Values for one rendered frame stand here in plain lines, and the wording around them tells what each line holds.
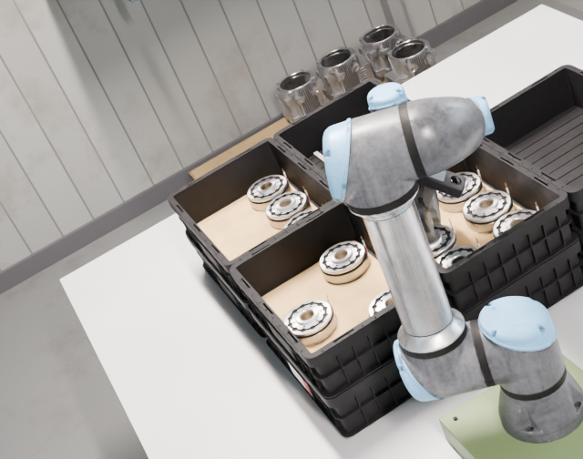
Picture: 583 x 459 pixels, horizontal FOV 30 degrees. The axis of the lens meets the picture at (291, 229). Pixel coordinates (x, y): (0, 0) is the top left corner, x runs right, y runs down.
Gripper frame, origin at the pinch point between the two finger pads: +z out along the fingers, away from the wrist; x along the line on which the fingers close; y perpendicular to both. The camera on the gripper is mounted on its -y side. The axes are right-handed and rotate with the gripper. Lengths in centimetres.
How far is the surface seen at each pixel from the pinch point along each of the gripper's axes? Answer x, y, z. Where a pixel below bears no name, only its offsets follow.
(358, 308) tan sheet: 19.4, 12.7, 3.1
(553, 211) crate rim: 4.6, -26.1, -7.8
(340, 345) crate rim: 39.4, 7.8, -5.7
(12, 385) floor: -41, 188, 91
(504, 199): -8.6, -12.9, -1.6
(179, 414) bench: 36, 53, 18
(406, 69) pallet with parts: -176, 67, 57
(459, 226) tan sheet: -4.6, -3.5, 1.8
